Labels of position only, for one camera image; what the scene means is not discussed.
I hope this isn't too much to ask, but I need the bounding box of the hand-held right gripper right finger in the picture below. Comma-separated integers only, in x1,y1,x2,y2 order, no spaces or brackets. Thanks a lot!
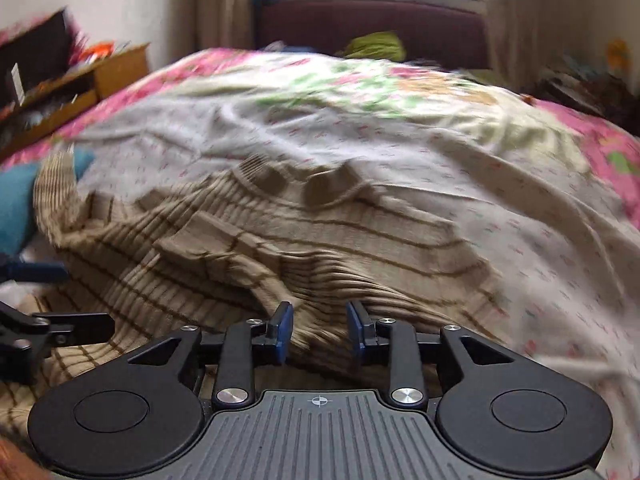
346,300,516,406

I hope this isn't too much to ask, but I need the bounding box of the cluttered bedside table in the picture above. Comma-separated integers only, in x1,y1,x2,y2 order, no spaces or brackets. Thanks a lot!
537,54,640,137

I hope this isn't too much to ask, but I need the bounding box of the beige striped knit sweater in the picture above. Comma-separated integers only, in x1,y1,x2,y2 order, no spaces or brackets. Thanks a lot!
0,152,506,441

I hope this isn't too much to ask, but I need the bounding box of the maroon upholstered headboard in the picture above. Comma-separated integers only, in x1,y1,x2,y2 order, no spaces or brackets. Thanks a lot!
256,0,492,70

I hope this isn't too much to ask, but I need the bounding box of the wooden bedside cabinet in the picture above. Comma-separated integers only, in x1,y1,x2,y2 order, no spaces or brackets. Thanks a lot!
0,42,152,162

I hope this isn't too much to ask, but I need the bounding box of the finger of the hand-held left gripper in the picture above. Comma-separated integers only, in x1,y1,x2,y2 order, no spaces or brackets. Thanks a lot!
0,253,71,285
0,301,117,386

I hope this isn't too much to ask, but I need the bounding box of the yellow-green pillow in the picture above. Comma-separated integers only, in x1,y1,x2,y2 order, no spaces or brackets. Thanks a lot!
341,31,407,62

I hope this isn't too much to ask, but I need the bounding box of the floral bed quilt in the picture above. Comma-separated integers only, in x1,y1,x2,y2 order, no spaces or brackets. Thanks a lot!
0,47,640,480

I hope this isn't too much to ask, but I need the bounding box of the beige curtain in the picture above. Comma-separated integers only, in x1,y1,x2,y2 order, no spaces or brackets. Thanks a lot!
194,0,262,52
476,0,640,92

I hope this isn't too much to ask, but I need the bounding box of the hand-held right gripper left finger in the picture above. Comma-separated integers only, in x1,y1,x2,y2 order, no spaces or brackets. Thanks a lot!
127,301,294,409

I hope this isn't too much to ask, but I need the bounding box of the person's left forearm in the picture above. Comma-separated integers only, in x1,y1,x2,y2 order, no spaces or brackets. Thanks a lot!
0,151,96,257

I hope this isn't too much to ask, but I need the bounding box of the black box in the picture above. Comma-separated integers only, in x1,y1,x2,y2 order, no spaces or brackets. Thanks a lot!
0,9,77,110

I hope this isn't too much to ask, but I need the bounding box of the yellow flower ornament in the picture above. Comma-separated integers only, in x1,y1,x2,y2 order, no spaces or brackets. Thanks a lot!
606,39,632,70

